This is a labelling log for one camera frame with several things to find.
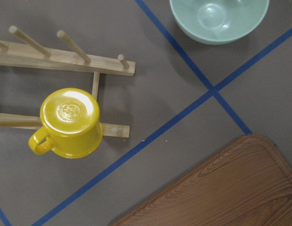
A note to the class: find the yellow cup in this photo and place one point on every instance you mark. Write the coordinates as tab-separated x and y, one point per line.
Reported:
71	126

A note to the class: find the green bowl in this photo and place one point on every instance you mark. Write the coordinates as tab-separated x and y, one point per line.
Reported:
216	22

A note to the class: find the wooden cutting board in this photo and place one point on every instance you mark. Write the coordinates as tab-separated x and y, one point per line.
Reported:
246	184

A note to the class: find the wooden dish rack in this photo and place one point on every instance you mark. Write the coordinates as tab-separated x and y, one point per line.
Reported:
34	55

